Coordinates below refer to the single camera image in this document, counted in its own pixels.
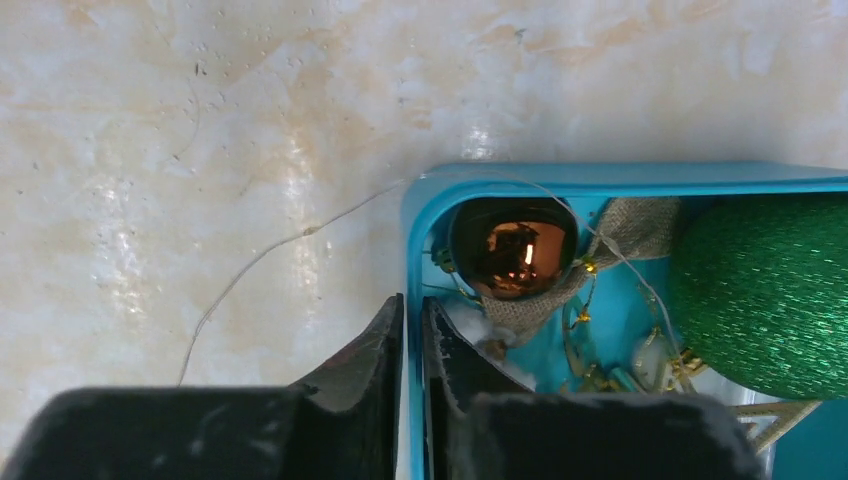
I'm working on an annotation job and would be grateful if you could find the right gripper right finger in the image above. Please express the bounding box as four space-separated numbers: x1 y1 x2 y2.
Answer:
421 297 762 479

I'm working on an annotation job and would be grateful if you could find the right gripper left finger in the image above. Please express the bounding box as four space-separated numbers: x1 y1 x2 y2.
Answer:
2 295 404 479

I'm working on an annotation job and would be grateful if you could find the teal plastic tray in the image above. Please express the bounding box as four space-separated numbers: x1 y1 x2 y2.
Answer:
398 162 847 479

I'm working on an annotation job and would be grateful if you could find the thin wire light string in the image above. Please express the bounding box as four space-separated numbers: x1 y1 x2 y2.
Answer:
176 173 687 388

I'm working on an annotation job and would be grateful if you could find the copper shiny ball ornament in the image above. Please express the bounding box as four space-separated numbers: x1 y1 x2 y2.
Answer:
431 197 579 301

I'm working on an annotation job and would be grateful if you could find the green glitter ball ornament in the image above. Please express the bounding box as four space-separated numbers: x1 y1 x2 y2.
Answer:
667 193 847 400

